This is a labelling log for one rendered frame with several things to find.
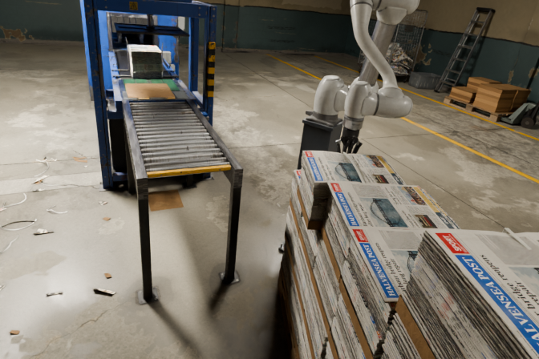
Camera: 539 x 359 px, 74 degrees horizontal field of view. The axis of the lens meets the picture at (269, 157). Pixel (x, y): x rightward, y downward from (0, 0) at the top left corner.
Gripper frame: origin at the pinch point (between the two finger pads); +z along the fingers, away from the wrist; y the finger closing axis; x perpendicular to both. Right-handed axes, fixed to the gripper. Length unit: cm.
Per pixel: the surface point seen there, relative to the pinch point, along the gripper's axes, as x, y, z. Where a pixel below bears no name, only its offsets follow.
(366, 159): -12.0, 4.7, -10.2
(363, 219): -59, -13, -11
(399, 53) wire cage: 694, 353, 25
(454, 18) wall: 685, 461, -65
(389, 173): -25.1, 10.0, -10.2
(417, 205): -50, 9, -11
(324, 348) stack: -65, -19, 42
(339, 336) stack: -73, -18, 25
